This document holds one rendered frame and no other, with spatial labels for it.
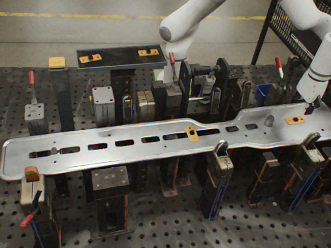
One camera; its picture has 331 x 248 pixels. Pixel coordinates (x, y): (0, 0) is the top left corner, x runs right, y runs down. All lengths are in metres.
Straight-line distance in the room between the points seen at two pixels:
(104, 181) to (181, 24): 0.79
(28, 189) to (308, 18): 1.07
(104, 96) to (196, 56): 2.36
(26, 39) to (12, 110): 1.96
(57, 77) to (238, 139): 0.77
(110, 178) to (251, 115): 0.68
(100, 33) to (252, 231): 2.86
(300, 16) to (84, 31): 2.91
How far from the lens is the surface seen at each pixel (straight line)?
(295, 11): 1.32
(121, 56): 1.47
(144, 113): 1.38
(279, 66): 1.63
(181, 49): 1.73
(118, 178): 1.18
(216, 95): 1.45
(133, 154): 1.28
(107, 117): 1.37
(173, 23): 1.60
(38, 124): 1.38
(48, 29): 3.98
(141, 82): 2.06
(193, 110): 1.52
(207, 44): 3.83
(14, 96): 2.04
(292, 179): 1.52
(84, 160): 1.27
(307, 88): 1.44
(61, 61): 1.45
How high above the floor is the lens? 1.99
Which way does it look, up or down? 45 degrees down
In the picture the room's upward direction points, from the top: 6 degrees clockwise
